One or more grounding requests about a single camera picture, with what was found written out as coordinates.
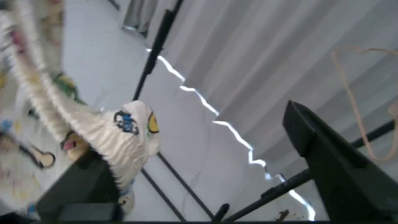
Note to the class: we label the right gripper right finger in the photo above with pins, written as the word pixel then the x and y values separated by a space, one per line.
pixel 348 186

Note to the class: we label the black clothes rack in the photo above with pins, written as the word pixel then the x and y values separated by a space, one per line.
pixel 155 46

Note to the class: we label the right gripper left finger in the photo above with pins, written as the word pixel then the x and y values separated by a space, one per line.
pixel 84 193

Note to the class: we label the cream printed garment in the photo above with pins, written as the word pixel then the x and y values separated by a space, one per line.
pixel 121 137

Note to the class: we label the white curtain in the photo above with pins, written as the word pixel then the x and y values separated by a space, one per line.
pixel 136 15
pixel 280 46

